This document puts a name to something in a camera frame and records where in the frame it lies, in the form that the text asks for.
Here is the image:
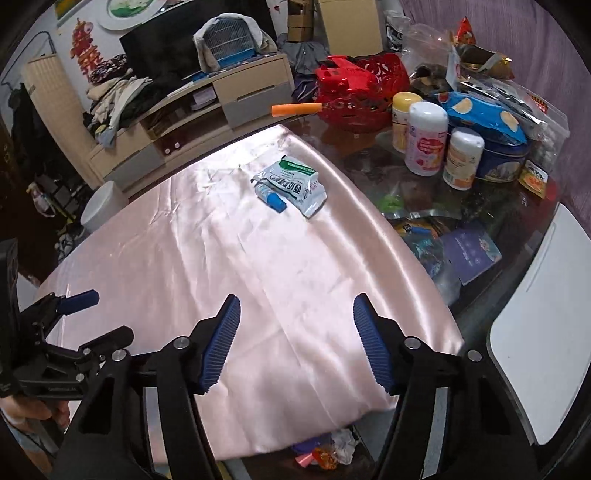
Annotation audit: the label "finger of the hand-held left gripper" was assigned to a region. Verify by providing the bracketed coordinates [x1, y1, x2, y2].
[18, 290, 100, 343]
[44, 325, 135, 366]

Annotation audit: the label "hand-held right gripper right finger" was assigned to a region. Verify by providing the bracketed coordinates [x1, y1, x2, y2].
[353, 293, 541, 480]

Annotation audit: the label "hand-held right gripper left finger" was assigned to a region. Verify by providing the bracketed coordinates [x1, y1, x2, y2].
[51, 294, 242, 480]

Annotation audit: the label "person's left hand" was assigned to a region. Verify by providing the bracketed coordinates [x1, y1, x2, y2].
[0, 396, 72, 429]

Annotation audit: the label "pink satin tablecloth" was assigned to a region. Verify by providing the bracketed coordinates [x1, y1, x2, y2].
[34, 124, 465, 462]

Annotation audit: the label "white bucket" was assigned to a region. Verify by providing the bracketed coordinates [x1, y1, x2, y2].
[81, 181, 130, 236]

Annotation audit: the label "black rack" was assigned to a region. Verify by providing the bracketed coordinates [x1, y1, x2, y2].
[28, 175, 88, 264]

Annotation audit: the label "crumpled clear plastic wrap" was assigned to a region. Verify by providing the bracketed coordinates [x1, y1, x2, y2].
[330, 428, 360, 464]

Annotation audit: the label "blue yellow packet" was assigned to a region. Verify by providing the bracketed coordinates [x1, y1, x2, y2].
[399, 217, 448, 278]

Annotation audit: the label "orange snack wrapper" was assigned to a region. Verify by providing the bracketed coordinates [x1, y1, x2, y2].
[311, 445, 340, 468]

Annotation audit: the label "purple booklet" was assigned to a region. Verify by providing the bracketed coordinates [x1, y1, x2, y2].
[441, 220, 503, 286]

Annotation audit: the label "green wrapper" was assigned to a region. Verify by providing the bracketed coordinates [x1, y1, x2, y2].
[379, 194, 408, 216]

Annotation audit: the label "small bottle blue cap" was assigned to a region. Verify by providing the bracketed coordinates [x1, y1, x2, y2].
[255, 182, 288, 213]

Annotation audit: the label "white plastic stool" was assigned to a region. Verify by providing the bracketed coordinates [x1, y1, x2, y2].
[488, 202, 583, 446]

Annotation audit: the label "green white plastic packet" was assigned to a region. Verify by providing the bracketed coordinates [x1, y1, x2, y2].
[250, 154, 328, 219]

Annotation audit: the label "beige woven hamper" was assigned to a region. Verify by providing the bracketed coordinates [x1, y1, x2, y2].
[21, 55, 88, 185]

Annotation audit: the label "hanging black jacket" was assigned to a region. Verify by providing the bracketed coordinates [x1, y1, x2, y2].
[7, 83, 42, 155]

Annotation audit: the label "small white bottle orange label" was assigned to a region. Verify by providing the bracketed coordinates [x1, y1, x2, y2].
[442, 128, 485, 191]

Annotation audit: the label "pile of clothes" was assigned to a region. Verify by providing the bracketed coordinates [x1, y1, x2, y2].
[83, 54, 155, 148]

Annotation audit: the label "large white bottle pink label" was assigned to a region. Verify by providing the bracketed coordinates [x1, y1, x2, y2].
[405, 102, 450, 176]

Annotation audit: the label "blue cookie tin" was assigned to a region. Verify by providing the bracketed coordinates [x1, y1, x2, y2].
[473, 138, 531, 184]

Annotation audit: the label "white bottle yellow lid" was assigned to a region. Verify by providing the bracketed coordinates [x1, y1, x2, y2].
[392, 91, 424, 154]

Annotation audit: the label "yellow snack packet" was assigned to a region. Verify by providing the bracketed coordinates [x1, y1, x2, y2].
[517, 159, 550, 199]

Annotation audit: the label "red plastic basket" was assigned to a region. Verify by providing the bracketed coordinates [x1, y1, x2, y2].
[314, 53, 411, 132]

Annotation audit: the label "orange tube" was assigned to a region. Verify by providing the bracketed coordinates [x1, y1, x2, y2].
[271, 102, 324, 117]

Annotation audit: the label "beige television cabinet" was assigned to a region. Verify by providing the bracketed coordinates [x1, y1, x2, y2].
[88, 52, 296, 199]

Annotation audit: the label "black television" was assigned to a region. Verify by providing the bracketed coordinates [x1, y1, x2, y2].
[119, 0, 278, 81]

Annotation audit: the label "clear plastic box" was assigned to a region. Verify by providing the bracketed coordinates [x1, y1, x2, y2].
[505, 90, 570, 174]

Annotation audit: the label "grey clothes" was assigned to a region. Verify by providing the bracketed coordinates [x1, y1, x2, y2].
[277, 39, 333, 104]

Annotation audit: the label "blue white bird cage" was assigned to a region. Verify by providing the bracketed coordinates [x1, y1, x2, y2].
[203, 16, 257, 70]

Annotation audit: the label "beige towel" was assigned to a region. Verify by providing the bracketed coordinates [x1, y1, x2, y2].
[193, 14, 278, 72]

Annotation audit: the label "gold brown bag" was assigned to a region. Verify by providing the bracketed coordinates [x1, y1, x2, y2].
[455, 44, 515, 81]

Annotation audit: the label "clear plastic bag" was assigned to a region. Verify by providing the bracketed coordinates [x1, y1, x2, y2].
[402, 21, 455, 56]

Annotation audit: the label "large cardboard box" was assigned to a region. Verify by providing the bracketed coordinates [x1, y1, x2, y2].
[316, 0, 386, 58]

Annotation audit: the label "red snack bag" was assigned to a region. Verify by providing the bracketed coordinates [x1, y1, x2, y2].
[455, 16, 478, 47]

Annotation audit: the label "stack of small cardboard boxes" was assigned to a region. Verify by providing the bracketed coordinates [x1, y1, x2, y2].
[286, 0, 319, 44]

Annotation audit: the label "red paper wall decoration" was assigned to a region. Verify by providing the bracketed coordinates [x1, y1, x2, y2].
[69, 18, 105, 84]

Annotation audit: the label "round green wall picture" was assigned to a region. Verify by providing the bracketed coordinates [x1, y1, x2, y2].
[99, 0, 169, 31]

